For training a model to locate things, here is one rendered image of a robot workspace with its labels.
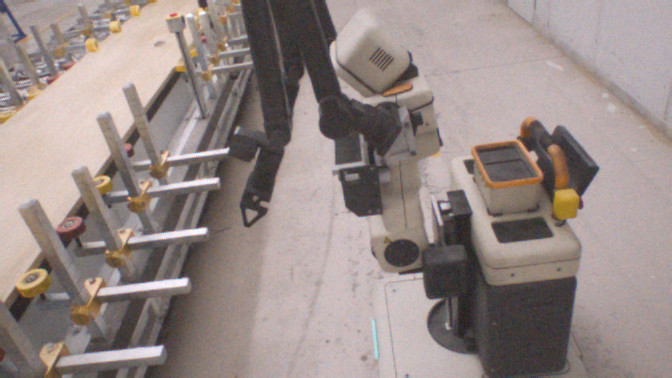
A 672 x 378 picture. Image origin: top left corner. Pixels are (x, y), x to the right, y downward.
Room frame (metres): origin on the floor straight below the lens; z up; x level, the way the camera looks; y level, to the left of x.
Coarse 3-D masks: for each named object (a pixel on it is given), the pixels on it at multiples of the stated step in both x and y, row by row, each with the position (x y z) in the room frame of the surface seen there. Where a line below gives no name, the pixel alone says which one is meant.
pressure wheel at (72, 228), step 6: (60, 222) 1.41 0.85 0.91; (66, 222) 1.40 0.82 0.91; (72, 222) 1.40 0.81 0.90; (78, 222) 1.39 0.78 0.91; (60, 228) 1.37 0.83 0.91; (66, 228) 1.37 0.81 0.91; (72, 228) 1.36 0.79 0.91; (78, 228) 1.37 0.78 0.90; (84, 228) 1.39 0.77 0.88; (60, 234) 1.36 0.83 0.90; (66, 234) 1.35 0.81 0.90; (72, 234) 1.36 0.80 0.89; (78, 234) 1.36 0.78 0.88; (78, 240) 1.39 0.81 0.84
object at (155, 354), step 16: (96, 352) 0.89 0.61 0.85; (112, 352) 0.88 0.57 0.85; (128, 352) 0.87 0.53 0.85; (144, 352) 0.86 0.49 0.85; (160, 352) 0.85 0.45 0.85; (0, 368) 0.89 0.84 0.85; (16, 368) 0.88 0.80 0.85; (64, 368) 0.86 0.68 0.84; (80, 368) 0.86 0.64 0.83; (96, 368) 0.86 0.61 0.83; (112, 368) 0.85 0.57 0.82
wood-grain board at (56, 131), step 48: (192, 0) 4.69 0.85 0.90; (144, 48) 3.39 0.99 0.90; (48, 96) 2.76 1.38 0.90; (96, 96) 2.61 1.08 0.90; (144, 96) 2.47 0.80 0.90; (0, 144) 2.19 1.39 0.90; (48, 144) 2.09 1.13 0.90; (96, 144) 1.99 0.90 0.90; (0, 192) 1.71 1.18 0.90; (48, 192) 1.64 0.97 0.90; (0, 240) 1.38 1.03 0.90; (0, 288) 1.13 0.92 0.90
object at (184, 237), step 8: (176, 232) 1.37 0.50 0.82; (184, 232) 1.36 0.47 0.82; (192, 232) 1.36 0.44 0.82; (200, 232) 1.35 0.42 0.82; (208, 232) 1.36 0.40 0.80; (128, 240) 1.38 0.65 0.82; (136, 240) 1.37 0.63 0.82; (144, 240) 1.36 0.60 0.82; (152, 240) 1.36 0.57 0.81; (160, 240) 1.35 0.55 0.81; (168, 240) 1.35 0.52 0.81; (176, 240) 1.35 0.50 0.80; (184, 240) 1.35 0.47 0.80; (192, 240) 1.34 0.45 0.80; (200, 240) 1.34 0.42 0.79; (80, 248) 1.38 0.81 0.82; (88, 248) 1.38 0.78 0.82; (96, 248) 1.37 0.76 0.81; (104, 248) 1.37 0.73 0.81; (136, 248) 1.36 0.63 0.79; (144, 248) 1.36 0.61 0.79; (80, 256) 1.38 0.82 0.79
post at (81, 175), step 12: (84, 168) 1.34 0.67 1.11; (84, 180) 1.32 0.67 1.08; (84, 192) 1.32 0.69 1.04; (96, 192) 1.34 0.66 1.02; (96, 204) 1.32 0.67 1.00; (96, 216) 1.32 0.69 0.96; (108, 216) 1.35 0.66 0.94; (108, 228) 1.32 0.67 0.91; (108, 240) 1.32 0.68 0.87; (120, 240) 1.35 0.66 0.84; (132, 264) 1.35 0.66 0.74
